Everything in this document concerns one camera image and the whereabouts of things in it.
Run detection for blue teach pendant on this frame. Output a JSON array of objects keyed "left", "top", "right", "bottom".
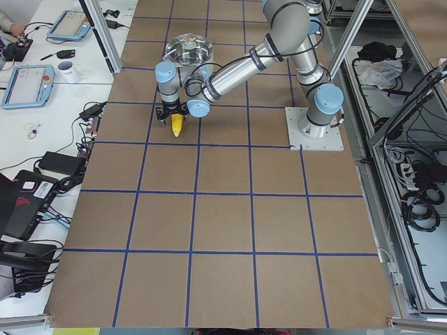
[
  {"left": 47, "top": 10, "right": 91, "bottom": 41},
  {"left": 1, "top": 65, "right": 55, "bottom": 110}
]

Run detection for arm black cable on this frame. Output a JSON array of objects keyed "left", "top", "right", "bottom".
[{"left": 184, "top": 17, "right": 332, "bottom": 97}]

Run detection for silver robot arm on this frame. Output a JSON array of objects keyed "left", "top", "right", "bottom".
[{"left": 155, "top": 1, "right": 344, "bottom": 138}]

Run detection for left aluminium frame post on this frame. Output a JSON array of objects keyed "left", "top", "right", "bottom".
[{"left": 79, "top": 0, "right": 123, "bottom": 75}]

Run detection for white power strip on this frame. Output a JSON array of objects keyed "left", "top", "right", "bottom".
[{"left": 76, "top": 116, "right": 101, "bottom": 158}]

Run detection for person's hand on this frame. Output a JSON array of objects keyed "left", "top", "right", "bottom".
[{"left": 10, "top": 23, "right": 25, "bottom": 37}]

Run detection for coiled black cables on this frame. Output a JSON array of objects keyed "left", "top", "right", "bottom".
[{"left": 400, "top": 188, "right": 441, "bottom": 233}]

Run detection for yellow corn cob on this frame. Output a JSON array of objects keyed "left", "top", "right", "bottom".
[{"left": 171, "top": 114, "right": 184, "bottom": 137}]

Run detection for white crumpled cloth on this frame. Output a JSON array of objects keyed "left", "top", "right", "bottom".
[{"left": 360, "top": 59, "right": 403, "bottom": 89}]

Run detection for glass pot lid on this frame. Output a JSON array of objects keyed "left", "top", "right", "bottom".
[{"left": 166, "top": 32, "right": 214, "bottom": 67}]

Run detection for small black adapter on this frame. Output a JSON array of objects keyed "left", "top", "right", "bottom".
[{"left": 79, "top": 102, "right": 107, "bottom": 121}]

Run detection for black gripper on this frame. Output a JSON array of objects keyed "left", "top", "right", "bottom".
[{"left": 156, "top": 101, "right": 189, "bottom": 123}]

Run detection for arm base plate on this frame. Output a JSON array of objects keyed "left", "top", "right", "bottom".
[{"left": 285, "top": 107, "right": 344, "bottom": 151}]

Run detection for right aluminium frame rack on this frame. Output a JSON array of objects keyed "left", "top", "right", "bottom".
[{"left": 323, "top": 1, "right": 446, "bottom": 334}]

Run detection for black power brick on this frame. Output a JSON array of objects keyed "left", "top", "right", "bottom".
[{"left": 38, "top": 151, "right": 86, "bottom": 176}]

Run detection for upper blue teach pendant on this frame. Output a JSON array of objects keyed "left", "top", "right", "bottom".
[{"left": 47, "top": 10, "right": 91, "bottom": 41}]

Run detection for lower blue teach pendant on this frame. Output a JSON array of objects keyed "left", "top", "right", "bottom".
[{"left": 1, "top": 65, "right": 55, "bottom": 110}]

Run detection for black cloth bundle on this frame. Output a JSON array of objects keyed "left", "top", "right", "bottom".
[{"left": 358, "top": 42, "right": 397, "bottom": 62}]

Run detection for black docking device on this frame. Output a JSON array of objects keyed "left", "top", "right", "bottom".
[{"left": 1, "top": 241, "right": 62, "bottom": 299}]

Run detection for white mug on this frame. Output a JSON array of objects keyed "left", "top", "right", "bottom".
[{"left": 57, "top": 61, "right": 84, "bottom": 84}]

